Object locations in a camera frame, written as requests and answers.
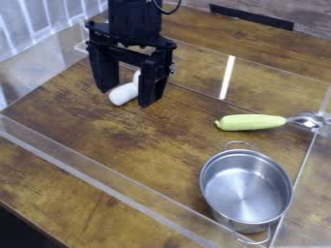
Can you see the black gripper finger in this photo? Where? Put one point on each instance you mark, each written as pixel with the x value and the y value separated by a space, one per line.
pixel 104 69
pixel 153 80

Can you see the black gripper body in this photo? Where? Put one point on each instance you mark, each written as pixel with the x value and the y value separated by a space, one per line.
pixel 130 36

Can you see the green handled metal spoon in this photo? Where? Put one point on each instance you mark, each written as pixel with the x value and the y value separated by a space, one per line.
pixel 249 122

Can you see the red capped toy mushroom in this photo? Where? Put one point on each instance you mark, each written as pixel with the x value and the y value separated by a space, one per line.
pixel 126 92

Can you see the black strip on table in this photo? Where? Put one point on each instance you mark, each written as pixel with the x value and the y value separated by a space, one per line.
pixel 262 19

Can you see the clear acrylic front barrier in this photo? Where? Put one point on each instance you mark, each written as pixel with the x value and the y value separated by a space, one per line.
pixel 168 211

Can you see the stainless steel pot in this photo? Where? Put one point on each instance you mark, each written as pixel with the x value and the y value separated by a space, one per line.
pixel 248 190

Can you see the clear acrylic bracket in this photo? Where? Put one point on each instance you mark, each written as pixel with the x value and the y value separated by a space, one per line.
pixel 82 47

